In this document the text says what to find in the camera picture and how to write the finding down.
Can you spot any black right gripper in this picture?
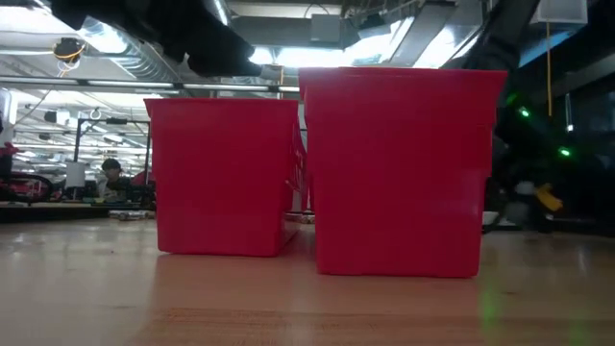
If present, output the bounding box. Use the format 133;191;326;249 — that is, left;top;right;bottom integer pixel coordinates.
499;161;605;235

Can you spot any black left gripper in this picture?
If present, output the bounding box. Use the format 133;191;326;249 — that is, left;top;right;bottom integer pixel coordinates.
185;28;264;79

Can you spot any red plastic parts bin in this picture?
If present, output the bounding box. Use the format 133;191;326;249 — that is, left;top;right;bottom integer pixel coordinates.
143;97;308;258
297;65;509;280

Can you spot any grey ceiling conduit pipe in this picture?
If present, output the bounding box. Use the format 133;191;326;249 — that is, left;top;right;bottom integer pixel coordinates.
0;75;303;94

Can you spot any grey ceiling box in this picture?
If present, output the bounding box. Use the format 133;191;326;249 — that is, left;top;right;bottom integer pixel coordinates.
309;12;344;50

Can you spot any person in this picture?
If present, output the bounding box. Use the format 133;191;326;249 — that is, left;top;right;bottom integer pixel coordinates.
95;157;135;203

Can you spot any white paper sign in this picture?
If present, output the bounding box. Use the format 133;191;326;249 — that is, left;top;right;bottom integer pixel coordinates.
64;161;87;189

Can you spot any white ceiling box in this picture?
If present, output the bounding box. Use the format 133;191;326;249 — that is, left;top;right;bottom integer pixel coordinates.
529;0;589;26

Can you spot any red and black machine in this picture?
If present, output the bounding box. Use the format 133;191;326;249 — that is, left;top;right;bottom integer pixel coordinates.
0;142;60;204

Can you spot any black camera cable yellow plug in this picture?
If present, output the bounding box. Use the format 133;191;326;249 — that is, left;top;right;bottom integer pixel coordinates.
534;184;564;213

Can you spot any silver ventilation duct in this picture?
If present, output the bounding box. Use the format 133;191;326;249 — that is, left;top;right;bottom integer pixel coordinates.
206;0;233;30

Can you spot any yellow hanging cable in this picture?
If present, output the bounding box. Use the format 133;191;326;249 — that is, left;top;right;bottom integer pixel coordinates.
544;21;554;117

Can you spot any black hanging cord reel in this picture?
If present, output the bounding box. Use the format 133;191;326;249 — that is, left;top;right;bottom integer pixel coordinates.
51;37;86;64

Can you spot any black metal gantry frame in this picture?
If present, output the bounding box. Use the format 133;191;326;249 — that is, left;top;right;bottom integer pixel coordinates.
73;116;153;165

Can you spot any black aluminium table frame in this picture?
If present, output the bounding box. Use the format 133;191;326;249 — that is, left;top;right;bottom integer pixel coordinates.
0;201;615;237

